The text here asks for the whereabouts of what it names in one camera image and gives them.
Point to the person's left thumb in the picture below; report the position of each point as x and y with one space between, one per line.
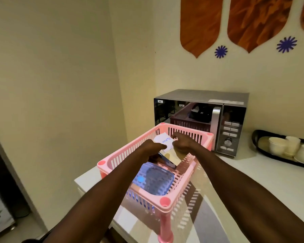
161 146

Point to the person's right forearm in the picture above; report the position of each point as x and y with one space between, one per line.
243 194

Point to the person's left hand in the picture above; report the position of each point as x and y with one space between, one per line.
148 149

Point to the person's left forearm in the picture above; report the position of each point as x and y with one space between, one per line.
98 199

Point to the person's right hand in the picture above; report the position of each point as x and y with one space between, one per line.
186 145

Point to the blue lidded plastic container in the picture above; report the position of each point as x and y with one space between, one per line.
154 180

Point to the white paper note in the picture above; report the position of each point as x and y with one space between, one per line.
165 140

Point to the pink plastic basket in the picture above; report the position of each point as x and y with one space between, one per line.
165 201

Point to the silver microwave oven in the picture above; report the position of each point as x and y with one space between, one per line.
192 96

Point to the black oval tray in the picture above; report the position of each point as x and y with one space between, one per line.
258 145

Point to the black smartphone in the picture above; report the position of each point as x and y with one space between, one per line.
168 161

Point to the person's right thumb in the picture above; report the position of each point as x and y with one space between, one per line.
176 144

